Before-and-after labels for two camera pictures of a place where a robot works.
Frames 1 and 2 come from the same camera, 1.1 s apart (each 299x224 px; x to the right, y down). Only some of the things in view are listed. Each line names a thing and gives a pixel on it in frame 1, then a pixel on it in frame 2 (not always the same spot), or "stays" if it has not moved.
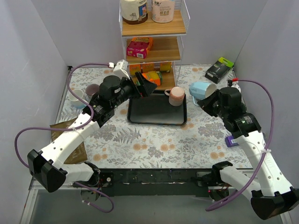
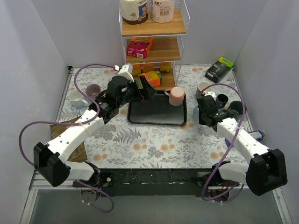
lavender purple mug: [92, 89] stays
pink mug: [176, 96] stays
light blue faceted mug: [201, 90] to [195, 112]
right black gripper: [210, 103] to [203, 102]
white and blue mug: [74, 101] stays
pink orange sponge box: [138, 46] stays
